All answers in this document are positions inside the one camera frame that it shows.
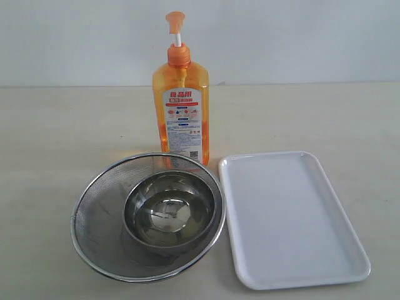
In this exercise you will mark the orange pump soap bottle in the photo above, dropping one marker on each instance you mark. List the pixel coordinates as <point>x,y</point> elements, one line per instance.
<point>181,97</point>

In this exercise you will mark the white rectangular plastic tray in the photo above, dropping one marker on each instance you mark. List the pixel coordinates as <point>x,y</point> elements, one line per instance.
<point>287,227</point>

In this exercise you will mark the steel mesh strainer basket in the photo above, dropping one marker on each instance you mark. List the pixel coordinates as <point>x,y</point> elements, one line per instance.
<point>100,237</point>

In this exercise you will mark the small stainless steel bowl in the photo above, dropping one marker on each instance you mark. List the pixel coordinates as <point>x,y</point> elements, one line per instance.
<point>170,211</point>

